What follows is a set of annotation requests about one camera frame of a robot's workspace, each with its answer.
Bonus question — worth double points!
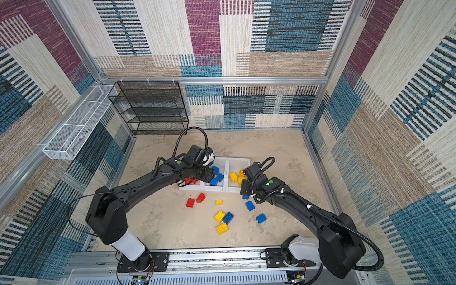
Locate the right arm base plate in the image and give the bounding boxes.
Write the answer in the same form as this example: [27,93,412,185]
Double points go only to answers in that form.
[260,248,316,268]

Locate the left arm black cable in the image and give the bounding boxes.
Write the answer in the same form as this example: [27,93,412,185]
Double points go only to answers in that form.
[66,126,209,236]

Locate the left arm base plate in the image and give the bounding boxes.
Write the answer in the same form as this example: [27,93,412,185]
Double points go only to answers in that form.
[117,251,170,273]

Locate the white wire wall basket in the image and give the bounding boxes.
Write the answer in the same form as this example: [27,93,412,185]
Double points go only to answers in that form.
[43,85,112,160]

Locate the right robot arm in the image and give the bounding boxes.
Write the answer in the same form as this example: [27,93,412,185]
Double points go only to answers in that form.
[241,162,366,279]

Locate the blue lego brick middle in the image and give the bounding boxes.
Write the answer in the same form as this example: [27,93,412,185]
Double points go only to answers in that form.
[245,201,255,211]

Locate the white plastic bin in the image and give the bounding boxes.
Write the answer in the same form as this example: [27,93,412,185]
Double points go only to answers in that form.
[227,157,251,194]
[203,157,229,192]
[178,180,205,192]

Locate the yellow large lego brick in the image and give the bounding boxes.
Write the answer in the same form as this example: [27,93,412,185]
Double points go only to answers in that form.
[229,172,238,183]

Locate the white middle plastic bin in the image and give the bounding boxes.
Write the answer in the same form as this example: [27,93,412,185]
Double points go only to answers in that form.
[203,157,229,192]

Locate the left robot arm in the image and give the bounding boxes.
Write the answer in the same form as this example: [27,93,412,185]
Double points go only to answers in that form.
[85,145,215,262]

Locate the black wire mesh shelf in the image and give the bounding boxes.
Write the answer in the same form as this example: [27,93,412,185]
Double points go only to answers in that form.
[108,81,189,135]

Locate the aluminium mounting rail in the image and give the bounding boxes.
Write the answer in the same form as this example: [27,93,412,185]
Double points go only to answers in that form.
[59,237,375,285]

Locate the white left plastic bin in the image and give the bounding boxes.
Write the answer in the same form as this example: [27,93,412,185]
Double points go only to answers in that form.
[178,180,205,192]

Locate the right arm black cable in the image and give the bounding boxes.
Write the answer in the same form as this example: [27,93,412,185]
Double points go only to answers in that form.
[281,188,385,272]

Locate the blue lego brick top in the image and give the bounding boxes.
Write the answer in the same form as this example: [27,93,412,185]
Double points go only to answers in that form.
[211,166,220,175]

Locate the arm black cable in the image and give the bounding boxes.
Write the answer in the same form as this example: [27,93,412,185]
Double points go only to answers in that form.
[66,126,209,236]
[281,188,385,272]

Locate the yellow lego brick bottom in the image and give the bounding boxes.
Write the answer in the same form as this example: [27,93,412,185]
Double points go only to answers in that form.
[214,211,226,223]

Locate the yellow lego brick studs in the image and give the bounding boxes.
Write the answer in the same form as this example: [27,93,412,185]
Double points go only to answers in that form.
[237,177,246,186]

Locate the red curved lego brick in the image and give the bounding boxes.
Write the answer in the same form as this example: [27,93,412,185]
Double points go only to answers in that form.
[196,193,205,203]

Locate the blue lego brick bottom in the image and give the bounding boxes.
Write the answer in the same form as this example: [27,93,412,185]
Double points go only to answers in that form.
[223,212,234,224]

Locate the white right plastic bin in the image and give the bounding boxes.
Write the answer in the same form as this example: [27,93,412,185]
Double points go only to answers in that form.
[227,157,251,194]

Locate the blue lego brick far right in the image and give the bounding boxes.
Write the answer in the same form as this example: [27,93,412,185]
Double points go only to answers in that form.
[256,213,267,224]

